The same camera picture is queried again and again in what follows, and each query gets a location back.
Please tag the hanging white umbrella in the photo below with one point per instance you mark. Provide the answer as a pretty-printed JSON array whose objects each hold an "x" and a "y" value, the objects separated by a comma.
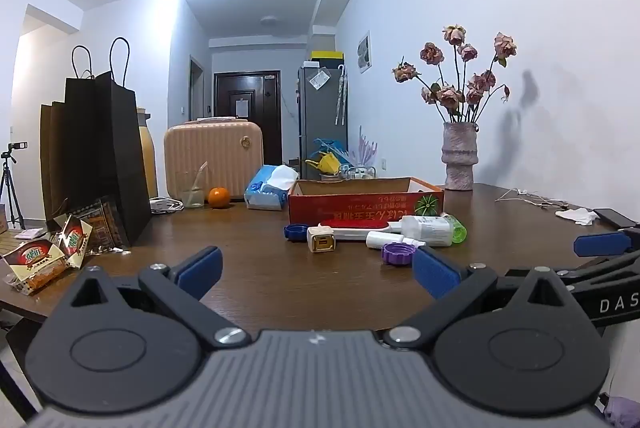
[{"x": 341, "y": 98}]

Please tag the grey interior door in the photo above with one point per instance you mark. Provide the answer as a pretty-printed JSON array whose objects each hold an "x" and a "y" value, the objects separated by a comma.
[{"x": 196, "y": 93}]

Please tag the red brown snack packet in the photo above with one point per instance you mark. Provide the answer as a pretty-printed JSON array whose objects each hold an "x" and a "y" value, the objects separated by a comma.
[{"x": 32, "y": 265}]

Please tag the blue bottle cap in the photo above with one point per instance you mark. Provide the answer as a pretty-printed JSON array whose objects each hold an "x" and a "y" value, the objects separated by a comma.
[{"x": 296, "y": 233}]

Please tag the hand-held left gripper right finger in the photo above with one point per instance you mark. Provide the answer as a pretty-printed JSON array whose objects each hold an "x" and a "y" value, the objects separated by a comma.
[{"x": 435, "y": 274}]

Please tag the small cardboard box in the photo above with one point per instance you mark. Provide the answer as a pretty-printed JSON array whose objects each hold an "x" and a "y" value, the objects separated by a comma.
[{"x": 3, "y": 218}]

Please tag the black tripod with camera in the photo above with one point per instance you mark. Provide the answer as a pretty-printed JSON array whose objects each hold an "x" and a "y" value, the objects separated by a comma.
[{"x": 7, "y": 155}]

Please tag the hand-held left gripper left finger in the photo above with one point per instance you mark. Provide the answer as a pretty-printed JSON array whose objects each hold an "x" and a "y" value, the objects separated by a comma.
[{"x": 200, "y": 269}]

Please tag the yellow thermos jug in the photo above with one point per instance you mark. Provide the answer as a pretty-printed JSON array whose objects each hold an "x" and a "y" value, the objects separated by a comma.
[{"x": 148, "y": 158}]

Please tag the yellow box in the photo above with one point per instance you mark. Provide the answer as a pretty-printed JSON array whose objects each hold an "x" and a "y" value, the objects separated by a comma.
[{"x": 327, "y": 56}]

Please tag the crumpled white tissue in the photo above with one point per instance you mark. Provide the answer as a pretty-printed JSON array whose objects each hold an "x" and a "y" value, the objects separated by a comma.
[{"x": 580, "y": 215}]

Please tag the glass cup with straw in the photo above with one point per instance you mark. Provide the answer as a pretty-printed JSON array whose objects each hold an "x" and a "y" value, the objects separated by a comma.
[{"x": 192, "y": 197}]

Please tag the brown paper bag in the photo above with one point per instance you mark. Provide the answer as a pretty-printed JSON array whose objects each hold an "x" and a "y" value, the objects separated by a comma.
[{"x": 52, "y": 158}]

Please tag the white spray bottle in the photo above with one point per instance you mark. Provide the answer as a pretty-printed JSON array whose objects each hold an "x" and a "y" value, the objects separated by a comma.
[{"x": 382, "y": 239}]

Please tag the green label snack packet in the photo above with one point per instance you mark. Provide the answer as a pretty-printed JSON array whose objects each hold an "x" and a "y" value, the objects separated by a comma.
[{"x": 75, "y": 240}]

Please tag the pink ceramic vase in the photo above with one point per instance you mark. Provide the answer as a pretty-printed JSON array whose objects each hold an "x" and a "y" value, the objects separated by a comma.
[{"x": 460, "y": 158}]

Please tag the blue tissue pack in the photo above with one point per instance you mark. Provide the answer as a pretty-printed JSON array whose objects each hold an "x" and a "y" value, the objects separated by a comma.
[{"x": 262, "y": 197}]

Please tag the pink ribbed suitcase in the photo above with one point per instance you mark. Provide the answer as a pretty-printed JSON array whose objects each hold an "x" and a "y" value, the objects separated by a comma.
[{"x": 220, "y": 158}]

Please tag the dark entry door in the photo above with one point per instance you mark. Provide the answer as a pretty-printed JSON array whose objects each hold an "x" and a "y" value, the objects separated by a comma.
[{"x": 225, "y": 93}]

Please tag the beige cube container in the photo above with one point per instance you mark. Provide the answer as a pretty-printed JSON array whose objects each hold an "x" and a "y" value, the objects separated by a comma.
[{"x": 321, "y": 242}]

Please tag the storage cart with bottles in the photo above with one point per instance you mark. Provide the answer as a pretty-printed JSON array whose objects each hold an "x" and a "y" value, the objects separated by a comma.
[{"x": 357, "y": 172}]

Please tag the dried pink roses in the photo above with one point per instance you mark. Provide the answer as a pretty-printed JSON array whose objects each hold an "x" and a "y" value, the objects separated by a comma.
[{"x": 450, "y": 97}]

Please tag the orange fruit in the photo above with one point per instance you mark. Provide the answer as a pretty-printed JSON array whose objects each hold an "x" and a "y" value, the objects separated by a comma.
[{"x": 219, "y": 198}]

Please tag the wooden slat table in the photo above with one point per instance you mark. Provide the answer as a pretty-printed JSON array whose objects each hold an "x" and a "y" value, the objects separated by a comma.
[{"x": 10, "y": 243}]

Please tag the white paper notice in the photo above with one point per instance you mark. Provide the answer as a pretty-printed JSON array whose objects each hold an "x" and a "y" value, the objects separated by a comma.
[{"x": 242, "y": 109}]

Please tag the red lint brush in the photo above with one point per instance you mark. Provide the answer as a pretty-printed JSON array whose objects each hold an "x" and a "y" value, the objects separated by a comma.
[{"x": 350, "y": 223}]

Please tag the small green bottle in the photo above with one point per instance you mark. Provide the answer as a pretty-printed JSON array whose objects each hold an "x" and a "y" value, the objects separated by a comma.
[{"x": 457, "y": 233}]

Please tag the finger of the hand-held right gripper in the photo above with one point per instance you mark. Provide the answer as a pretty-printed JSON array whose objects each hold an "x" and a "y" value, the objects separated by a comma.
[
  {"x": 600, "y": 269},
  {"x": 600, "y": 245}
]

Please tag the small hallway ceiling lamp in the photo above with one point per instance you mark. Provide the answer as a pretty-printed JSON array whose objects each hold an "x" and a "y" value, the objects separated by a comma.
[{"x": 269, "y": 20}]

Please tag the purple plant decoration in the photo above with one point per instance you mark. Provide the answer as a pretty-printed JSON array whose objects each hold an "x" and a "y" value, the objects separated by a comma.
[{"x": 362, "y": 150}]

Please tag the grey fridge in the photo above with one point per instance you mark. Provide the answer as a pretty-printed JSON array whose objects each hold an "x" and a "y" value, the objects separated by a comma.
[{"x": 320, "y": 123}]

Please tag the black phone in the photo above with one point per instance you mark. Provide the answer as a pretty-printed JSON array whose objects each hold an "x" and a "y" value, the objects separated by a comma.
[{"x": 615, "y": 217}]

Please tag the wall picture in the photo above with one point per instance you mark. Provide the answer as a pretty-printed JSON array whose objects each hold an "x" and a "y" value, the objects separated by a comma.
[{"x": 365, "y": 53}]

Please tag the purple garment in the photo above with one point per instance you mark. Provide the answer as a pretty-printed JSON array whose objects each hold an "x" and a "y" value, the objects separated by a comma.
[{"x": 622, "y": 413}]

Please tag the paper sheet on fridge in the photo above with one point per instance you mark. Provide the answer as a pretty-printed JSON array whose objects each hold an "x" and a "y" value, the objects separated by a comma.
[{"x": 319, "y": 80}]

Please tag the white labelled bottle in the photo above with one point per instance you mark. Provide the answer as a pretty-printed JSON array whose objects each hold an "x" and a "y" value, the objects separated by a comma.
[{"x": 425, "y": 229}]

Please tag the black paper bag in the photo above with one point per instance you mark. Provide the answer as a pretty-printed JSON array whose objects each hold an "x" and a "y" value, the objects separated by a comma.
[
  {"x": 125, "y": 158},
  {"x": 80, "y": 133}
]

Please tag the yellow watering can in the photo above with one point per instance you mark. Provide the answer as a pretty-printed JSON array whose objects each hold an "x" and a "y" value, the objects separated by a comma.
[{"x": 327, "y": 164}]

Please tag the white cloth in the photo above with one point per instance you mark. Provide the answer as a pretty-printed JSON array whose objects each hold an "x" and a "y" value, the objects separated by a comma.
[{"x": 30, "y": 233}]

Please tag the purple lid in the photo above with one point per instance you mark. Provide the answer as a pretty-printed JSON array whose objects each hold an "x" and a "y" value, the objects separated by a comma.
[{"x": 398, "y": 254}]

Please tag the red cardboard box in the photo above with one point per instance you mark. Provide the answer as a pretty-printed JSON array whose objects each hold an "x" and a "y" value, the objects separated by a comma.
[{"x": 350, "y": 208}]

